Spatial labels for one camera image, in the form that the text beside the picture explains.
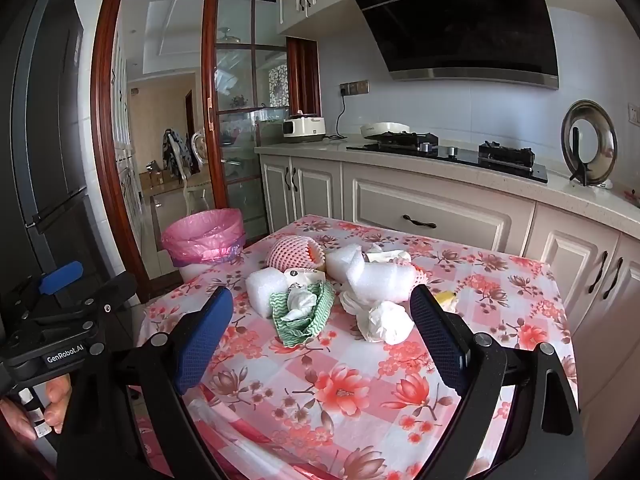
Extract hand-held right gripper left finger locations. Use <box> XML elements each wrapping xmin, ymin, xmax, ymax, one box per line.
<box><xmin>57</xmin><ymin>286</ymin><xmax>236</xmax><ymax>480</ymax></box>

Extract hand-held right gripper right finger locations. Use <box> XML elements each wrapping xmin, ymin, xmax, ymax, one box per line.
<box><xmin>409</xmin><ymin>284</ymin><xmax>588</xmax><ymax>480</ymax></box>

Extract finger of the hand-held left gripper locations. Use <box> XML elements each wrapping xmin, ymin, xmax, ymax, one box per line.
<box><xmin>75</xmin><ymin>272</ymin><xmax>140</xmax><ymax>331</ymax></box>
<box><xmin>5</xmin><ymin>261</ymin><xmax>85</xmax><ymax>317</ymax></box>

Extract white paper ball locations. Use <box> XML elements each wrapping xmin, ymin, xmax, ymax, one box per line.
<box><xmin>356</xmin><ymin>301</ymin><xmax>415</xmax><ymax>346</ymax></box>

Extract large white foam sheet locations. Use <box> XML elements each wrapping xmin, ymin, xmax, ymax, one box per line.
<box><xmin>326</xmin><ymin>244</ymin><xmax>418</xmax><ymax>303</ymax></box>

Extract green wavy striped cloth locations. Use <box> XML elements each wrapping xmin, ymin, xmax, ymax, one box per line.
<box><xmin>269</xmin><ymin>282</ymin><xmax>337</xmax><ymax>347</ymax></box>

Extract white plastic wrap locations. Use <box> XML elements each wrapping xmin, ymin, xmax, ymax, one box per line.
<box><xmin>340</xmin><ymin>290</ymin><xmax>372</xmax><ymax>315</ymax></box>

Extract white bin with pink bag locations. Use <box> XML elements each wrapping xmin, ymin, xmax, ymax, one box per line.
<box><xmin>161</xmin><ymin>208</ymin><xmax>247</xmax><ymax>281</ymax></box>

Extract small white tissue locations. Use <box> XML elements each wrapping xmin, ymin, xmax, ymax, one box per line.
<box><xmin>280</xmin><ymin>287</ymin><xmax>318</xmax><ymax>322</ymax></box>

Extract white tissue packet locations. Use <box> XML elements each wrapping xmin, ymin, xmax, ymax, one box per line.
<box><xmin>284</xmin><ymin>267</ymin><xmax>326</xmax><ymax>286</ymax></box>

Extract pink foam fruit net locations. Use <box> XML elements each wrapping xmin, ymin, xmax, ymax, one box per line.
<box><xmin>265</xmin><ymin>234</ymin><xmax>326</xmax><ymax>272</ymax></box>

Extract person's left hand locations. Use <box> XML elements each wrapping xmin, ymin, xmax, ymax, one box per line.
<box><xmin>0</xmin><ymin>374</ymin><xmax>72</xmax><ymax>443</ymax></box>

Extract pink floral tablecloth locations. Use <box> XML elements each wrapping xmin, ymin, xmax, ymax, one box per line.
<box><xmin>137</xmin><ymin>215</ymin><xmax>578</xmax><ymax>480</ymax></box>

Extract white cabinet with small drawers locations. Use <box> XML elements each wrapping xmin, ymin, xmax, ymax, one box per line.
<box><xmin>111</xmin><ymin>25</ymin><xmax>145</xmax><ymax>241</ymax></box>

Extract white chair with draped clothes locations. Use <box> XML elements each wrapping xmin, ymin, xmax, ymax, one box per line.
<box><xmin>161</xmin><ymin>127</ymin><xmax>207</xmax><ymax>211</ymax></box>

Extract black refrigerator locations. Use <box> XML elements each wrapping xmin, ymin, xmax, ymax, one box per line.
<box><xmin>0</xmin><ymin>0</ymin><xmax>118</xmax><ymax>311</ymax></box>

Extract white corner base cabinet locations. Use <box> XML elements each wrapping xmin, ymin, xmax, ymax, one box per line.
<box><xmin>520</xmin><ymin>204</ymin><xmax>640</xmax><ymax>413</ymax></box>

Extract white two-door base cabinet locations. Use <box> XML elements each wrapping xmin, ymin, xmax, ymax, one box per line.
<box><xmin>260</xmin><ymin>154</ymin><xmax>344</xmax><ymax>235</ymax></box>

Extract black glass gas stove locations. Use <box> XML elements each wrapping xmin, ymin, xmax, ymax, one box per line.
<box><xmin>346</xmin><ymin>131</ymin><xmax>548</xmax><ymax>183</ymax></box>

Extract beige speckled kitchen countertop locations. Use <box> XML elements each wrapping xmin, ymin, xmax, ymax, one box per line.
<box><xmin>254</xmin><ymin>132</ymin><xmax>640</xmax><ymax>241</ymax></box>

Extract wood framed glass sliding door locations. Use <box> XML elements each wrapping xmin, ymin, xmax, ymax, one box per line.
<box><xmin>202</xmin><ymin>0</ymin><xmax>321</xmax><ymax>252</ymax></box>

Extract white electric pan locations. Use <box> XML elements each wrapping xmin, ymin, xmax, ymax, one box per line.
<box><xmin>360</xmin><ymin>121</ymin><xmax>411</xmax><ymax>140</ymax></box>

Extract black lid stand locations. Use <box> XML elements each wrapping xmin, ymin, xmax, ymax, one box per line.
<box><xmin>569</xmin><ymin>127</ymin><xmax>592</xmax><ymax>187</ymax></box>

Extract white rice cooker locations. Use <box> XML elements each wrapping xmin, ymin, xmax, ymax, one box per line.
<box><xmin>282</xmin><ymin>112</ymin><xmax>327</xmax><ymax>143</ymax></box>

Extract glass pot lid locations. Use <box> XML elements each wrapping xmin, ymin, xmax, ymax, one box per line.
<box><xmin>561</xmin><ymin>100</ymin><xmax>618</xmax><ymax>188</ymax></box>

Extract black range hood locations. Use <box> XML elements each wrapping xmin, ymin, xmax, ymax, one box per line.
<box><xmin>345</xmin><ymin>0</ymin><xmax>560</xmax><ymax>91</ymax></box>

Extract white drawer with black handle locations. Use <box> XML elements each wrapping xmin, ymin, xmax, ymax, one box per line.
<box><xmin>342</xmin><ymin>162</ymin><xmax>537</xmax><ymax>259</ymax></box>

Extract red wooden door frame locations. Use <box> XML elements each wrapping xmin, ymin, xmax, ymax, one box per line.
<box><xmin>90</xmin><ymin>0</ymin><xmax>278</xmax><ymax>282</ymax></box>

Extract black power cable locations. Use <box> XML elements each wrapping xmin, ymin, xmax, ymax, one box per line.
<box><xmin>327</xmin><ymin>91</ymin><xmax>349</xmax><ymax>138</ymax></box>

